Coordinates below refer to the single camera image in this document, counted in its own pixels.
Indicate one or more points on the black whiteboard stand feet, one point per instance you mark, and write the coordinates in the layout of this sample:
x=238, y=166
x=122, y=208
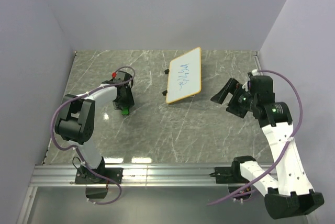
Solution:
x=166, y=72

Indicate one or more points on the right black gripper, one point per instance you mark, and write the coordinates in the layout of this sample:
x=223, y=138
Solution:
x=231, y=87

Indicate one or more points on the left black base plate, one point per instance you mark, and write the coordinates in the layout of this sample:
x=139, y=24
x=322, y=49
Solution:
x=86, y=177

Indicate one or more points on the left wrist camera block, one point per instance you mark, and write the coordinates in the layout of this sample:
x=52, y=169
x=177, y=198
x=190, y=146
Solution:
x=121, y=77

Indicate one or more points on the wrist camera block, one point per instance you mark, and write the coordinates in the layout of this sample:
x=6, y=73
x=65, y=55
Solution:
x=121, y=77
x=261, y=86

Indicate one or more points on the aluminium mounting rail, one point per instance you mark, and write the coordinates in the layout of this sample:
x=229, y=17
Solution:
x=133, y=175

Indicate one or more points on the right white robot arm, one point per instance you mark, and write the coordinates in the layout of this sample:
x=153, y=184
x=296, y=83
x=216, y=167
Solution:
x=285, y=186

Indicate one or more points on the orange framed whiteboard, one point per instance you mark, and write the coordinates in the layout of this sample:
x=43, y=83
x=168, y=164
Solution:
x=185, y=76

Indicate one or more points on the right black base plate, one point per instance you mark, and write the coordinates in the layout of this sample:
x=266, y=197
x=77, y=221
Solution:
x=225, y=175

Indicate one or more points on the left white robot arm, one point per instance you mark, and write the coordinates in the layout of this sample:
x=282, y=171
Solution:
x=75, y=119

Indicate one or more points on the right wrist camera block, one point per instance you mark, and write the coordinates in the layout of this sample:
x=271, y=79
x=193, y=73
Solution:
x=261, y=86

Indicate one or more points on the green whiteboard eraser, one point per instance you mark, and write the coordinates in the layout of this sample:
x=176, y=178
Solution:
x=125, y=111

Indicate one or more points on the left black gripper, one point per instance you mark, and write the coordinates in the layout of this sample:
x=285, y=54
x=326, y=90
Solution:
x=129, y=101

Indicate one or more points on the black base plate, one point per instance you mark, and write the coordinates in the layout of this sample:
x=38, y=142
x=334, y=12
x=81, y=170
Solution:
x=225, y=175
x=86, y=177

